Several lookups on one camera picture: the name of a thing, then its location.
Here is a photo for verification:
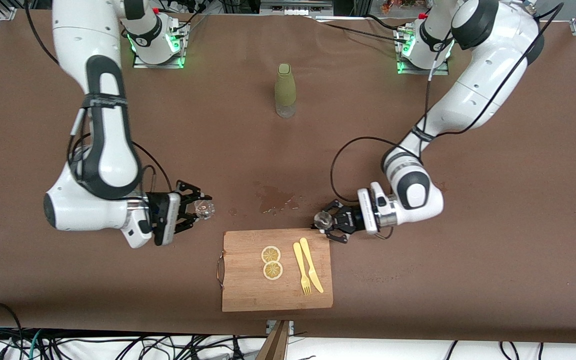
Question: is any steel measuring cup jigger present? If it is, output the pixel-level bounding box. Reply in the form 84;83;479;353
312;211;334;232

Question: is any small clear glass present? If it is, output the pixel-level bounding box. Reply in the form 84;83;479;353
195;199;216;221

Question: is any yellow plastic knife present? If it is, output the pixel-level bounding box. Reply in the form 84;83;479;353
299;237;325;294

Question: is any yellow plastic fork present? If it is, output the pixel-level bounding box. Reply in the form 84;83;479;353
293;242;312;296

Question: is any brown liquid spill puddle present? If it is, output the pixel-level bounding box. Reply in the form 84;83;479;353
254;181;301;216

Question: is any brown table cover sheet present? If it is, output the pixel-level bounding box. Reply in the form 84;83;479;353
0;9;576;346

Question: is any wooden cutting board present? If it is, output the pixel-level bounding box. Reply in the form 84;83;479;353
217;227;334;313

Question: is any wooden beam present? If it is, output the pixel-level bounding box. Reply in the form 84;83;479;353
255;320;291;360

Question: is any green sleeved clear bottle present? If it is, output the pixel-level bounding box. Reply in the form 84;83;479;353
274;63;297;119

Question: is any grey device box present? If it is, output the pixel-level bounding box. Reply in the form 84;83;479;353
260;0;334;17

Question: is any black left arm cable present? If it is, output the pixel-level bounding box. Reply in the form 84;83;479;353
330;4;565;203

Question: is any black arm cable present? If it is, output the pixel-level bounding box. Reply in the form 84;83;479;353
24;0;173;193
330;4;565;203

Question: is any small metal bracket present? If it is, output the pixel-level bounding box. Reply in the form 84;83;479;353
266;320;295;335

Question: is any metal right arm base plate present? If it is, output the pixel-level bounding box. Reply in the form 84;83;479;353
133;22;187;69

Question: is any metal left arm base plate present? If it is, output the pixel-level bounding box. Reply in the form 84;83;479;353
395;27;451;76

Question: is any teal cable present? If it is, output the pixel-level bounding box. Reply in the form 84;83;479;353
27;329;45;360

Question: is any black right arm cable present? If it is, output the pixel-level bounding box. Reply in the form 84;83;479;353
24;0;173;193

